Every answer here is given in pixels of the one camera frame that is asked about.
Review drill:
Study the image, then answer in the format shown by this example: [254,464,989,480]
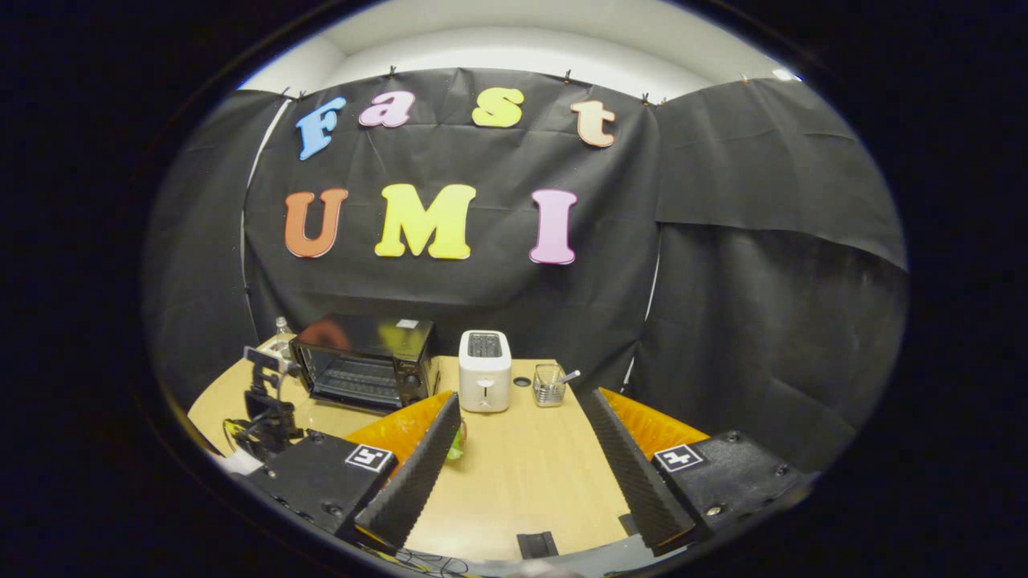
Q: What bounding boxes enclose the black backdrop cloth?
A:
[145,67,908,474]

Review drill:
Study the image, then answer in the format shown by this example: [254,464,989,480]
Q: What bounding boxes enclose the black electric oven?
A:
[289,313,441,415]

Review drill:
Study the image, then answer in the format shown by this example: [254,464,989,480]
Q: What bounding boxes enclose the wire mesh utensil holder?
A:
[533,363,567,408]

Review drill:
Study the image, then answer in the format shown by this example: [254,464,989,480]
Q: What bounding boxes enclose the white toaster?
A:
[459,330,513,413]

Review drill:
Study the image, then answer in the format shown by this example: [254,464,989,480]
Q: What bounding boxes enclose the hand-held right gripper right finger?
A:
[580,389,820,556]

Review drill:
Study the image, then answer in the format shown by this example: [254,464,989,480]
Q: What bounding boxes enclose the black table edge clip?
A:
[517,531,560,560]

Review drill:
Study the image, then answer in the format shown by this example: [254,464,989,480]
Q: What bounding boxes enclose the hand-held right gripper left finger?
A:
[241,391,463,556]

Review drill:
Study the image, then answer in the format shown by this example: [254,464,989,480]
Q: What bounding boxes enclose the tangle of floor cables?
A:
[392,549,476,576]

